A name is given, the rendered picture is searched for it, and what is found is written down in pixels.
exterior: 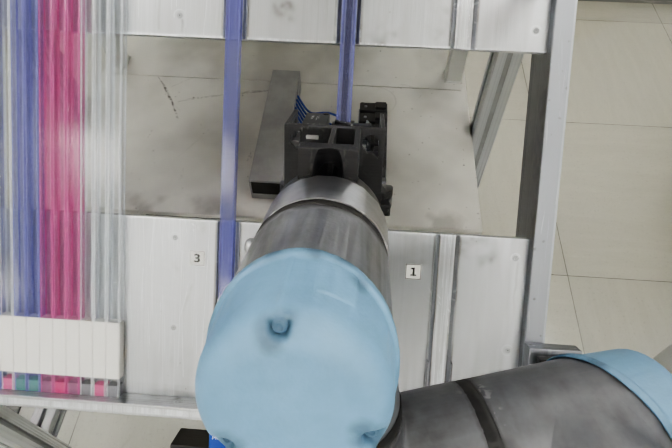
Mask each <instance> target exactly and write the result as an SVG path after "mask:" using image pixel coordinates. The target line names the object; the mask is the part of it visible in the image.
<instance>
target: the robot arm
mask: <svg viewBox="0 0 672 448"><path fill-rule="evenodd" d="M329 123H330V114H329V113H307V114H306V116H305V118H304V120H303V122H302V123H298V109H294V111H293V112H292V114H291V115H290V116H289V118H288V119H287V121H286V122H285V124H284V179H283V180H281V181H280V192H279V194H278V195H277V196H276V198H275V199H274V200H273V202H272V203H271V205H270V207H269V209H268V211H267V213H266V215H265V217H264V219H263V221H262V223H261V225H260V228H259V229H258V231H257V233H256V235H255V237H254V238H249V239H247V240H246V241H245V244H244V251H245V253H246V255H245V257H244V259H243V261H242V263H241V265H240V267H239V269H238V271H237V273H236V275H235V277H234V278H233V280H232V281H231V282H230V283H229V284H228V286H227V287H226V288H225V290H224V292H223V293H222V295H221V297H220V298H219V300H218V302H217V304H216V306H215V308H214V311H213V313H212V316H211V319H210V322H209V326H208V330H207V336H206V343H205V345H204V348H203V350H202V353H201V356H200V358H199V361H198V365H197V370H196V376H195V396H196V403H197V407H198V411H199V414H200V417H201V419H202V422H203V424H204V426H205V428H206V430H207V431H208V433H209V434H210V435H212V436H215V437H216V438H217V439H218V440H219V441H220V442H221V443H222V444H223V445H224V446H225V447H226V448H672V374H671V373H670V372H669V371H668V370H667V369H665V368H664V367H663V366H662V365H661V364H659V363H658V362H657V361H655V360H654V359H652V358H650V357H649V356H647V355H645V354H643V353H640V352H638V351H634V350H630V349H611V350H605V351H599V352H593V353H586V354H574V353H566V354H560V355H556V356H553V357H551V358H549V359H548V360H547V361H544V362H540V363H535V364H531V365H526V366H521V367H517V368H512V369H508V370H503V371H498V372H494V373H489V374H485V375H480V376H475V377H471V378H465V379H461V380H456V381H449V382H445V383H440V384H435V385H431V386H426V387H421V388H417V389H412V390H407V391H403V392H400V391H399V383H398V380H399V372H400V350H399V342H398V336H397V331H396V326H395V323H394V320H393V313H392V300H391V285H390V271H389V267H390V255H389V240H388V228H387V223H386V219H385V216H390V209H391V206H392V196H393V186H392V185H385V184H382V174H383V160H384V146H385V132H386V127H385V118H384V114H380V123H379V127H371V123H369V121H368V120H366V123H353V126H351V122H343V121H339V120H336V119H335V122H334V121H333V122H332V125H330V124H329ZM291 135H292V138H291ZM371 135H374V136H375V137H376V138H377V139H378V151H370V150H371Z"/></svg>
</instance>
